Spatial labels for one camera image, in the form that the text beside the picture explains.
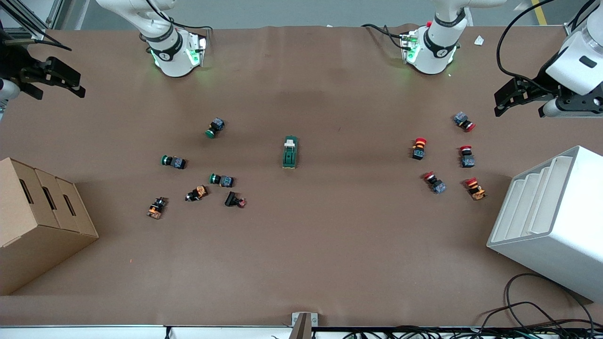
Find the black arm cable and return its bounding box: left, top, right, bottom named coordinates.
left=0, top=8, right=73, bottom=51
left=497, top=0, right=573, bottom=92

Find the metal table bracket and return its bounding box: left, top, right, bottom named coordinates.
left=292, top=312, right=318, bottom=339

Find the black switch with red knob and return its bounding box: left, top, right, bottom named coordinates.
left=224, top=191, right=247, bottom=209

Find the black cable bundle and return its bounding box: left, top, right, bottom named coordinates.
left=342, top=325, right=603, bottom=339

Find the white table edge rail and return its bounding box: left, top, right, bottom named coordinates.
left=0, top=325, right=293, bottom=339

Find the black base cable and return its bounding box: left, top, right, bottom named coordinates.
left=145, top=0, right=213, bottom=34
left=361, top=23, right=411, bottom=50

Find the black right base cable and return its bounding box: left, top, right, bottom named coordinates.
left=145, top=0, right=213, bottom=34

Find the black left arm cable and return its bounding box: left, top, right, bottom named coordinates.
left=497, top=0, right=573, bottom=92

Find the black looped cable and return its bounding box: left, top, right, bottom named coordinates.
left=481, top=273, right=595, bottom=330

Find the green load switch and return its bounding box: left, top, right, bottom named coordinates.
left=282, top=136, right=299, bottom=170

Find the brown cardboard box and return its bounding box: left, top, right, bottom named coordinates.
left=0, top=157, right=99, bottom=296

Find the black left base cable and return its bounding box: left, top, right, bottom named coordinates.
left=361, top=23, right=411, bottom=50

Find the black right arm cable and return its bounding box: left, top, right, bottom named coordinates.
left=0, top=8, right=73, bottom=51

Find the white stepped rack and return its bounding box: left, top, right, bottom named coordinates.
left=487, top=145, right=603, bottom=303

